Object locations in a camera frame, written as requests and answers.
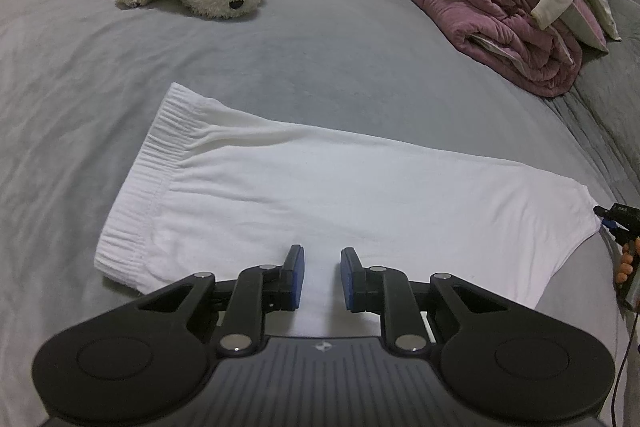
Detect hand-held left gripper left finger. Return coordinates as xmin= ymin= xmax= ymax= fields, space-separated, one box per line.
xmin=136 ymin=244 xmax=306 ymax=355

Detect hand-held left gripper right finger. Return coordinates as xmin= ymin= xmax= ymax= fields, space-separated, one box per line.
xmin=340 ymin=247 xmax=506 ymax=355

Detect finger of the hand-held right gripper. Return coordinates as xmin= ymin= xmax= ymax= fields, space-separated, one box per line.
xmin=592 ymin=203 xmax=640 ymax=240

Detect white pants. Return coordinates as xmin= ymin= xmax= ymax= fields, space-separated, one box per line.
xmin=94 ymin=82 xmax=603 ymax=325

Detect person's right hand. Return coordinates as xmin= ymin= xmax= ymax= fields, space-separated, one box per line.
xmin=616 ymin=237 xmax=640 ymax=290

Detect grey quilted blanket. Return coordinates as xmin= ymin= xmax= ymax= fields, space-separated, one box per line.
xmin=545 ymin=0 xmax=640 ymax=208

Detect pale green garment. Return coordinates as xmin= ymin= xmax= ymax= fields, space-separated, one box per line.
xmin=565 ymin=0 xmax=623 ymax=52

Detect pink quilt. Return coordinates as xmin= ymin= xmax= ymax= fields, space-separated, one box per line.
xmin=392 ymin=0 xmax=585 ymax=98

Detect black cable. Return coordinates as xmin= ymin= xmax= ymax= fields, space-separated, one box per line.
xmin=611 ymin=313 xmax=640 ymax=427

